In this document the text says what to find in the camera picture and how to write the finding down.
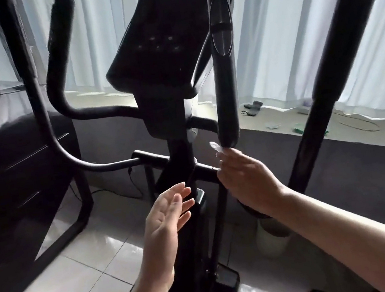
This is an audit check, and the person's left hand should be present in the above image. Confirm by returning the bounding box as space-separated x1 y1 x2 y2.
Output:
128 180 208 291

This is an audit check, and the person's right hand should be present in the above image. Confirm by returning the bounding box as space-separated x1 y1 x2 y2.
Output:
212 138 291 221

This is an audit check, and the white wet wipe sheet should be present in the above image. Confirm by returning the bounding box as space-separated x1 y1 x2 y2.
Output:
208 139 227 158

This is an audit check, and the white green wet wipes pack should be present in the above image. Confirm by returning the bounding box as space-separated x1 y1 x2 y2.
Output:
292 123 310 138

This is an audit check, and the black elliptical machine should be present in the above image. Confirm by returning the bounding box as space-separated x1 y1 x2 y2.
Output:
0 0 385 292

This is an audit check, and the person's right forearm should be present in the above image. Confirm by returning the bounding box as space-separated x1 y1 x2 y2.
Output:
265 172 385 292

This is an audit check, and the white trash bin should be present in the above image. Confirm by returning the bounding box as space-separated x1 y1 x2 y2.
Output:
252 212 296 261

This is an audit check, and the white curtain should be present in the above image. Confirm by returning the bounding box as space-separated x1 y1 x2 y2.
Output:
0 0 385 184

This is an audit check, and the glossy black treadmill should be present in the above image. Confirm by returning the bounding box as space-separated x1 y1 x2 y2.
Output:
0 0 108 292

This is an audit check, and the black socket cable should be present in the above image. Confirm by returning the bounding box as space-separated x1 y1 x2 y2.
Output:
67 165 145 210

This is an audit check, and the black fabric strap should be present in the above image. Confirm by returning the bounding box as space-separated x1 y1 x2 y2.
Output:
241 99 266 119

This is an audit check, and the grey cable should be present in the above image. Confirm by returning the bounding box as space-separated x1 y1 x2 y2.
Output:
298 91 382 144

